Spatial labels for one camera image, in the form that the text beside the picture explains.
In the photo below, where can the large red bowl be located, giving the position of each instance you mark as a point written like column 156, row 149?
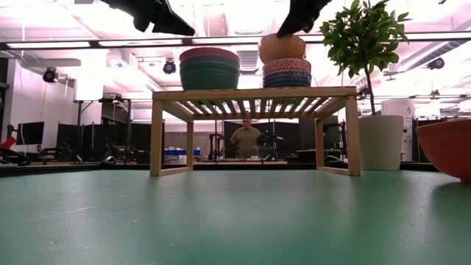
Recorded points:
column 449, row 147

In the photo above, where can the black room divider panels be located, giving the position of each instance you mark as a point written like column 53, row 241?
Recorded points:
column 92, row 138

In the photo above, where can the large pink bowl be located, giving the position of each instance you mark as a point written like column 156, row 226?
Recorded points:
column 209, row 52

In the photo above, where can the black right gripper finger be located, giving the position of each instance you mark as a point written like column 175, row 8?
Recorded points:
column 292, row 18
column 312, row 13

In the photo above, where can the wooden slatted shelf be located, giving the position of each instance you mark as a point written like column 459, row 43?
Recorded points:
column 254, row 94

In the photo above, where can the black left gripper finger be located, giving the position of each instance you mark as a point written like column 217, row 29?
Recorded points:
column 140, row 14
column 169, row 22

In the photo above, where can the green table mat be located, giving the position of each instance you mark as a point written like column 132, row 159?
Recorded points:
column 235, row 221

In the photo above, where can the blue storage bins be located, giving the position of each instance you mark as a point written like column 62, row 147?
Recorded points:
column 182, row 152

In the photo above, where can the white cylinder tank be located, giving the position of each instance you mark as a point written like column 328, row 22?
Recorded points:
column 409, row 121

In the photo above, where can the blue bowl red patterned outside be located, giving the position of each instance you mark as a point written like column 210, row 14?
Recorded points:
column 287, row 67

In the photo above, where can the person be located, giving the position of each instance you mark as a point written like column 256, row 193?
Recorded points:
column 246, row 140

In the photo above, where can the black computer monitor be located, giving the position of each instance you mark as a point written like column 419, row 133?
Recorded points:
column 30, row 133

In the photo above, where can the orange honeycomb patterned bowl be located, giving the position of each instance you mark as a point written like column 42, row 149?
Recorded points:
column 281, row 49

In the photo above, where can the potted green plant white pot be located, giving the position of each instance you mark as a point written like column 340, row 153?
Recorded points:
column 380, row 143

